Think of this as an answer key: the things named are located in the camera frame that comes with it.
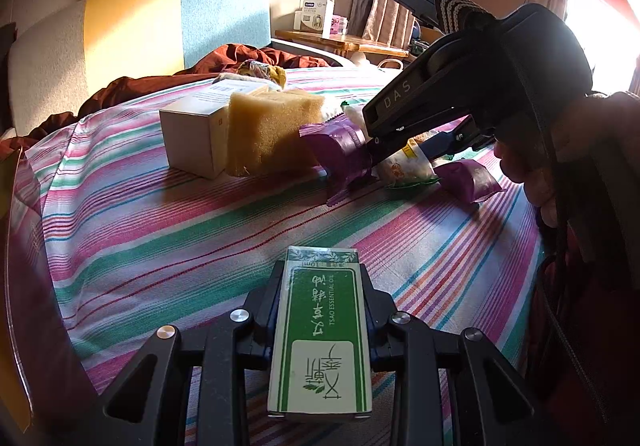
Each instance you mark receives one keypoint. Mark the white box with blue label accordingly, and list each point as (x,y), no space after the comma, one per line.
(324,6)

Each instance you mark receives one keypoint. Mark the white printed carton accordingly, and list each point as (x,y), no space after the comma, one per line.
(307,21)

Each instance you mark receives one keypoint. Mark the orange cracker packet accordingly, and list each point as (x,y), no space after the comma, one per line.
(405,169)

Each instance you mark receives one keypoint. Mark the striped knit cloth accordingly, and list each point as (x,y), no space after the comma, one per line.
(462,11)

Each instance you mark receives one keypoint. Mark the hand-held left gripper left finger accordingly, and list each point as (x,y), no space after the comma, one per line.
(260,326)

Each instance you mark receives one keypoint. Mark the person's dark red jacket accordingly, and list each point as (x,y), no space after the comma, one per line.
(600,301)

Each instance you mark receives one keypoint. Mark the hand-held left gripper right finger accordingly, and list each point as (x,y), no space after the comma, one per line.
(376,326)

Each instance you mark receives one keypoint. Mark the brown blanket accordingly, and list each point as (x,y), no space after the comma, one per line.
(240,61)

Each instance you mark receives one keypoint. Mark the person's right forearm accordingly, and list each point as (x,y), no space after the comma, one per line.
(600,126)

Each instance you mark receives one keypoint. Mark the yellow sponge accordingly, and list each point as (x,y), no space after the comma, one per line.
(272,131)

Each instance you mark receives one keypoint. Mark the gold tin box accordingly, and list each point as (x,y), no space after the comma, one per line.
(30,286)

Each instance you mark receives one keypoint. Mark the small stuffed toy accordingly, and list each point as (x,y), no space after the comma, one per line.
(260,72)

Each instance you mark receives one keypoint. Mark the wooden nightstand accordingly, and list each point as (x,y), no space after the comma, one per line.
(345,45)

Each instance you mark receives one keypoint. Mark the grey yellow blue headboard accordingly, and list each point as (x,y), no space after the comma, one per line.
(125,31)

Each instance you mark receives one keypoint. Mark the flat white box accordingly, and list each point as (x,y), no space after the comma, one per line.
(235,87)

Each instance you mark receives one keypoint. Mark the purple snack packet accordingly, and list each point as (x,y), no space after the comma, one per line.
(340,151)
(470,181)

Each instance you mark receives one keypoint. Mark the person's right hand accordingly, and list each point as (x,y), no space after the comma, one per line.
(530,171)

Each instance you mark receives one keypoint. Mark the small pink container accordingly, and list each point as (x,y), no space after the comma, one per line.
(340,24)

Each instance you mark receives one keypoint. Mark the green and white carton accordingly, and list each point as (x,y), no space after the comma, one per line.
(320,331)

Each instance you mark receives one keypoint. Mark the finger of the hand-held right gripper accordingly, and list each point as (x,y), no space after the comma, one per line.
(457,139)
(387,146)

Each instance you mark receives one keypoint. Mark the white cube box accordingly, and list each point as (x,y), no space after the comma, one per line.
(192,136)

